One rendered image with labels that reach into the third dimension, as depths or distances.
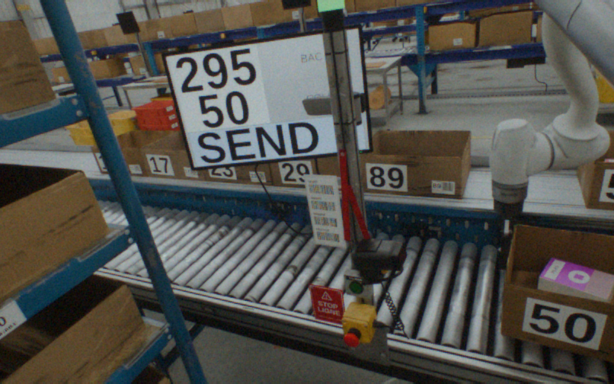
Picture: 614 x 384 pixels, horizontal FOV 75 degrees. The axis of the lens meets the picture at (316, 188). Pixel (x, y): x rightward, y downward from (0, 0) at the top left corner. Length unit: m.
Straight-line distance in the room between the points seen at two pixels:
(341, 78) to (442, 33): 4.95
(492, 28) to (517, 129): 4.62
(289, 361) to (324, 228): 1.29
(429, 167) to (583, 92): 0.61
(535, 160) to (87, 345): 1.01
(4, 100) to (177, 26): 7.48
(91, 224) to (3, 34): 0.26
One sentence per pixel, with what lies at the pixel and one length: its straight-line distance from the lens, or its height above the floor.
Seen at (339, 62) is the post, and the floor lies 1.49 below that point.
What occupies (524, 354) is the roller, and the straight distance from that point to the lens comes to 1.20.
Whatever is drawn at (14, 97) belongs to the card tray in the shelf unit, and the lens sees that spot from 0.61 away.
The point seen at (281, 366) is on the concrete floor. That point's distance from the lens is 2.19.
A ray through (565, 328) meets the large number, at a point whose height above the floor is 0.82.
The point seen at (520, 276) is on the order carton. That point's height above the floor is 0.76.
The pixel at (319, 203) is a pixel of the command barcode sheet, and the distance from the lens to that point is 0.97.
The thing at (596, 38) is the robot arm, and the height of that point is 1.53.
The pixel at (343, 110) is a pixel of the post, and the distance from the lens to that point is 0.85.
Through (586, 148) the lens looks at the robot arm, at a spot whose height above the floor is 1.19.
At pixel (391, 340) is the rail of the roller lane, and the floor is 0.74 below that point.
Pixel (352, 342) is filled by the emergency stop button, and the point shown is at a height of 0.84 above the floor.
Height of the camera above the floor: 1.61
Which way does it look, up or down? 25 degrees down
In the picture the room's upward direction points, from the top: 9 degrees counter-clockwise
